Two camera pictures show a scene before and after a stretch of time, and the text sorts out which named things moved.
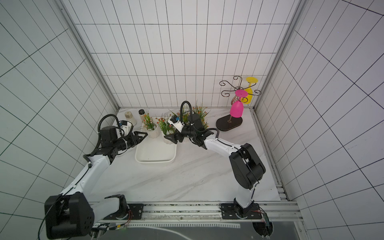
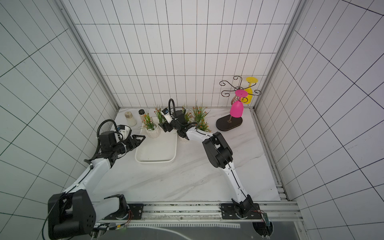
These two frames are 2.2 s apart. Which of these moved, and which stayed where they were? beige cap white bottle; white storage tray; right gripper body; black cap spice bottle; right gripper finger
Moved: right gripper body; right gripper finger
Stayed: beige cap white bottle; black cap spice bottle; white storage tray
